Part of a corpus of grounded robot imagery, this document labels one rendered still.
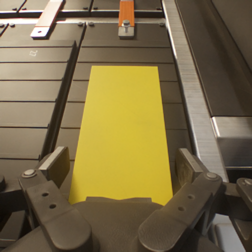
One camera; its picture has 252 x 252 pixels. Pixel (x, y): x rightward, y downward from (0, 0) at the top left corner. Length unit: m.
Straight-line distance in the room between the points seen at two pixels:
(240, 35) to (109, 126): 0.22
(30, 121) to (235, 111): 0.24
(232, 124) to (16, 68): 0.28
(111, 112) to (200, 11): 0.33
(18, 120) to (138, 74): 0.14
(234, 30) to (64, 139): 0.27
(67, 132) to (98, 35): 0.20
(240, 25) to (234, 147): 0.16
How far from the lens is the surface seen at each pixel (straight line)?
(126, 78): 0.19
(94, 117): 0.16
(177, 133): 0.19
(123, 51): 0.28
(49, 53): 0.30
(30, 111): 0.22
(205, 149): 0.21
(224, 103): 0.26
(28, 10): 0.46
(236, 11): 0.33
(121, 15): 0.38
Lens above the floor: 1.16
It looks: 57 degrees down
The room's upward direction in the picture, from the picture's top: straight up
